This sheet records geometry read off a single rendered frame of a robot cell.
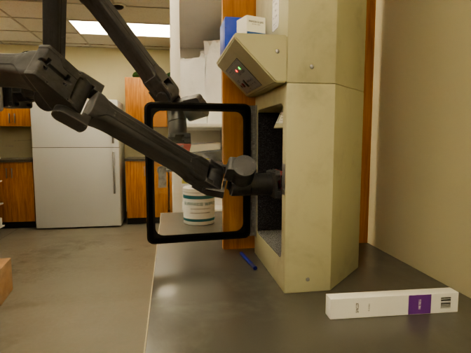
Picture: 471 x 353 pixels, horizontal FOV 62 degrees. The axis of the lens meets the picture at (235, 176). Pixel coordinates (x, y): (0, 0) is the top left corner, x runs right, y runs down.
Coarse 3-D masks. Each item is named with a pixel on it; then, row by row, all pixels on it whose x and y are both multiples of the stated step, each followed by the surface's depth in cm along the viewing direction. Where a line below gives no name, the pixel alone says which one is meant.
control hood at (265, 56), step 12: (240, 36) 82; (252, 36) 82; (264, 36) 82; (276, 36) 83; (228, 48) 91; (240, 48) 84; (252, 48) 82; (264, 48) 83; (276, 48) 83; (228, 60) 99; (240, 60) 91; (252, 60) 84; (264, 60) 83; (276, 60) 83; (252, 72) 91; (264, 72) 84; (276, 72) 84; (264, 84) 91; (276, 84) 87; (252, 96) 113
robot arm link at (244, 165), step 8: (232, 160) 92; (240, 160) 93; (248, 160) 93; (224, 168) 101; (232, 168) 91; (240, 168) 92; (248, 168) 92; (256, 168) 92; (224, 176) 95; (232, 176) 94; (240, 176) 91; (248, 176) 91; (224, 184) 96; (240, 184) 94; (248, 184) 95; (208, 192) 98; (216, 192) 98
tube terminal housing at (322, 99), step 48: (288, 0) 83; (336, 0) 84; (288, 48) 84; (336, 48) 85; (288, 96) 85; (336, 96) 87; (288, 144) 86; (336, 144) 89; (288, 192) 87; (336, 192) 90; (288, 240) 88; (336, 240) 92; (288, 288) 89
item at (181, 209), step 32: (160, 128) 109; (192, 128) 111; (224, 128) 113; (224, 160) 114; (160, 192) 110; (192, 192) 113; (224, 192) 115; (160, 224) 111; (192, 224) 114; (224, 224) 116
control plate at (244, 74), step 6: (234, 60) 95; (234, 66) 98; (240, 66) 94; (228, 72) 108; (234, 72) 103; (240, 72) 99; (246, 72) 95; (234, 78) 109; (240, 78) 103; (246, 78) 99; (252, 78) 95; (240, 84) 108; (252, 84) 99; (258, 84) 95; (246, 90) 109
